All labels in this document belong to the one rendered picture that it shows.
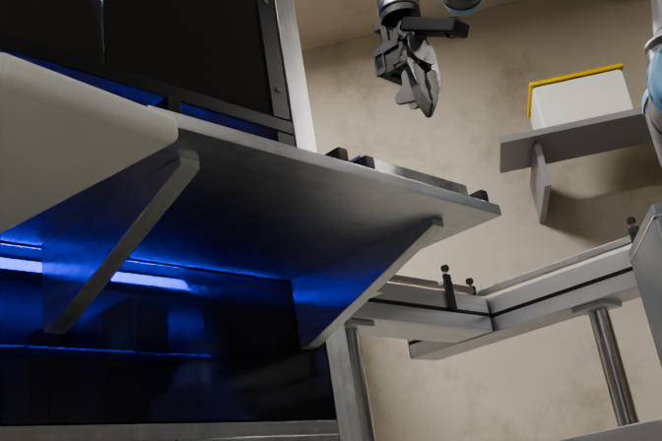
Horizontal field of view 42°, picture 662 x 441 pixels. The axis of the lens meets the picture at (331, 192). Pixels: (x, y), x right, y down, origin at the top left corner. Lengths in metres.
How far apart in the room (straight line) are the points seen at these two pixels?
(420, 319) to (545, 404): 2.37
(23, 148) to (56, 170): 0.06
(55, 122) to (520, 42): 4.34
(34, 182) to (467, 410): 3.63
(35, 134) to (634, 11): 4.54
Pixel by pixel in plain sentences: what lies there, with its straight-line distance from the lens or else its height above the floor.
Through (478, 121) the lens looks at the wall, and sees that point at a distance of 4.80.
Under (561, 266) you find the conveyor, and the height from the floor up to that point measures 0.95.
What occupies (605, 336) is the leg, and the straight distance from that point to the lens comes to 2.22.
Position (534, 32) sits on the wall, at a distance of 5.05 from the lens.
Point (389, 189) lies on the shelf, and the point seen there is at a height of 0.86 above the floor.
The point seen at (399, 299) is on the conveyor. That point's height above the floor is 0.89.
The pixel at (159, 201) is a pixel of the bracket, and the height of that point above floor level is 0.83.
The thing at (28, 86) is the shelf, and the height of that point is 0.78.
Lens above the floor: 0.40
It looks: 22 degrees up
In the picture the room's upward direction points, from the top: 9 degrees counter-clockwise
